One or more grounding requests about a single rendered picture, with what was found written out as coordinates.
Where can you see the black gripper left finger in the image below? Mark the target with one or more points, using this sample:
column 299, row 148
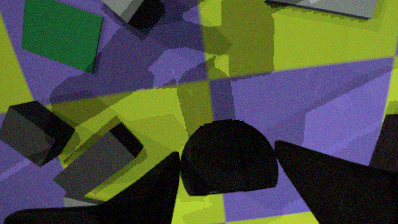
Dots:
column 151, row 199

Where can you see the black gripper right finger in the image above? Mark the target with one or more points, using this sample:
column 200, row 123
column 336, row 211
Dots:
column 338, row 191

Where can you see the dark grey controller unit with white label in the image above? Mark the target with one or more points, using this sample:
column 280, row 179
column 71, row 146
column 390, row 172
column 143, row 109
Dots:
column 227, row 156

